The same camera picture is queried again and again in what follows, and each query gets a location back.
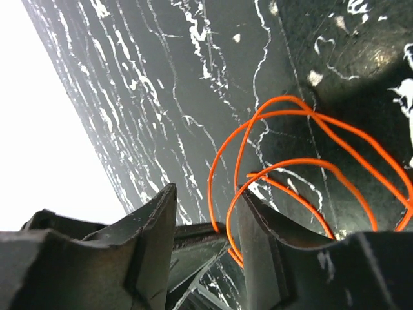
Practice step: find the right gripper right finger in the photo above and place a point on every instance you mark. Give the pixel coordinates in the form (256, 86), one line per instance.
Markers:
(287, 266)

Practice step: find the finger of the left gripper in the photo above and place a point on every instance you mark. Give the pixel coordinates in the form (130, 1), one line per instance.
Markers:
(196, 248)

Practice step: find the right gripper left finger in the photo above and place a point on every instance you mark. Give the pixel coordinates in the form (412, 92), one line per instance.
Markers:
(123, 266)

